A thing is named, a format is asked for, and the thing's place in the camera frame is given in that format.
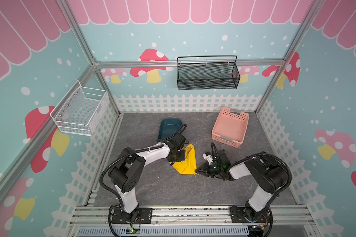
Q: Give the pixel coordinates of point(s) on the pink perforated plastic basket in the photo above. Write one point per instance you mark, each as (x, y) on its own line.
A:
(230, 127)

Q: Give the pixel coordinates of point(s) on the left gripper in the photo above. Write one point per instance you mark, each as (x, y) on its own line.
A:
(182, 158)

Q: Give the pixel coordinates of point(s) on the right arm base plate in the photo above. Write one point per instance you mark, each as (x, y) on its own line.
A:
(241, 214)

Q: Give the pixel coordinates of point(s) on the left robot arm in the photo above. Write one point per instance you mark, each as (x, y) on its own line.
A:
(122, 176)

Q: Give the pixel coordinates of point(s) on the yellow paper napkin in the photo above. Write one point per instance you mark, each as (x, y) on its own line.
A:
(188, 166)

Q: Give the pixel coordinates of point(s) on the aluminium front rail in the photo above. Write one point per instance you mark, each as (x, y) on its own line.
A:
(196, 215)

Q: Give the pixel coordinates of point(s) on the white slotted cable duct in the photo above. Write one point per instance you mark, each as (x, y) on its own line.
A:
(184, 231)

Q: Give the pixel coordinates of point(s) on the dark teal plastic tub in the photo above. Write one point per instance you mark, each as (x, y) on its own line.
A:
(168, 127)

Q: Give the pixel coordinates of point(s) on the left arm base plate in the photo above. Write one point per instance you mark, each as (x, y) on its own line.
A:
(137, 216)

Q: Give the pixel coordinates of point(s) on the white wire mesh basket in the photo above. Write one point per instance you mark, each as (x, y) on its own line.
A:
(81, 110)

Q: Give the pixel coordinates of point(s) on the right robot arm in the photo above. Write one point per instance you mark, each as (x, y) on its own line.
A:
(271, 174)

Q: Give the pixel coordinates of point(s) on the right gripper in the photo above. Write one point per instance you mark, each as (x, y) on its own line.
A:
(212, 168)

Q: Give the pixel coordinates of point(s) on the black wire mesh basket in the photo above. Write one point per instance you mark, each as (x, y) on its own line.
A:
(207, 72)

